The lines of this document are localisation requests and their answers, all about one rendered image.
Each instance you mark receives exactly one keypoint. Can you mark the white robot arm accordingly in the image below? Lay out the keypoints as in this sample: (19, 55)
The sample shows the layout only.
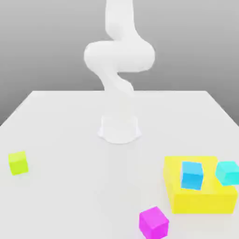
(119, 56)

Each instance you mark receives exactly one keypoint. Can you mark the small blue cube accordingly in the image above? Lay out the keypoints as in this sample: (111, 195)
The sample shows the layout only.
(192, 177)

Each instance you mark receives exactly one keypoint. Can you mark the small magenta cube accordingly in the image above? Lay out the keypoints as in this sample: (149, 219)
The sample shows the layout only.
(153, 223)

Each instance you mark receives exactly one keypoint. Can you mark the small lime cube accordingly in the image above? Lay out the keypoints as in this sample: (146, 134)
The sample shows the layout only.
(18, 164)

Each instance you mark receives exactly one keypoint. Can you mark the small cyan cube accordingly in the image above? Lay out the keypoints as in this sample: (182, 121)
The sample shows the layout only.
(227, 173)

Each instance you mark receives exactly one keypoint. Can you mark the large yellow box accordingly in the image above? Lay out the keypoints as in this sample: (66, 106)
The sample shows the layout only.
(201, 201)

